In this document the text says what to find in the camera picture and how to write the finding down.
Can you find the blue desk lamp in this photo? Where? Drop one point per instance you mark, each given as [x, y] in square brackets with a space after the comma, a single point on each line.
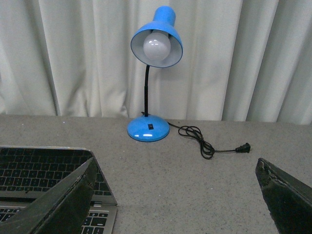
[156, 44]

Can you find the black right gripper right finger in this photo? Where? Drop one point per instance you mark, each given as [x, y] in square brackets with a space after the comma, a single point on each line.
[288, 199]

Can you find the white curtain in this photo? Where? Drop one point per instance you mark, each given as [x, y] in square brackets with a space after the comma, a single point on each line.
[243, 60]

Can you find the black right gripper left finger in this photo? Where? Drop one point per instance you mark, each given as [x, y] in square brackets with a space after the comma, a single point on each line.
[61, 210]

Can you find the silver laptop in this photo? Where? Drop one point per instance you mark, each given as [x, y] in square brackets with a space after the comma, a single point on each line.
[26, 173]

